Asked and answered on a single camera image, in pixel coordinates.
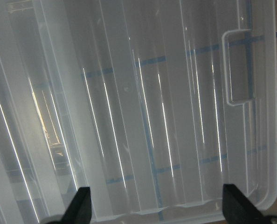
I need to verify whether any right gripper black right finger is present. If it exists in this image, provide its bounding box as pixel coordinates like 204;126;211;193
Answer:
222;184;277;224

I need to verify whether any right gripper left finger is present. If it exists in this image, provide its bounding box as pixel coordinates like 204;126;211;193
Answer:
42;187;92;224

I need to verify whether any clear plastic box lid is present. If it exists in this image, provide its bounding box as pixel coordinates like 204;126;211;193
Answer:
0;0;277;224

